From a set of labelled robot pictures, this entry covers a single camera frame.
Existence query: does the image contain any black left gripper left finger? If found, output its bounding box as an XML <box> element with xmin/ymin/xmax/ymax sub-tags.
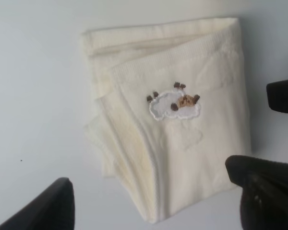
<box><xmin>0</xmin><ymin>177</ymin><xmax>74</xmax><ymax>230</ymax></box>

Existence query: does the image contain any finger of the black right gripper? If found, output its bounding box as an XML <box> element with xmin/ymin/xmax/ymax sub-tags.
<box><xmin>266</xmin><ymin>80</ymin><xmax>288</xmax><ymax>114</ymax></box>

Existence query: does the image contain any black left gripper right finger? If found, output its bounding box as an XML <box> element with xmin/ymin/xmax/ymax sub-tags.
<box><xmin>225</xmin><ymin>155</ymin><xmax>288</xmax><ymax>230</ymax></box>

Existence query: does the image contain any cream white towel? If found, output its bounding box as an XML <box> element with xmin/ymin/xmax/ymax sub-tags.
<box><xmin>82</xmin><ymin>18</ymin><xmax>251</xmax><ymax>222</ymax></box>

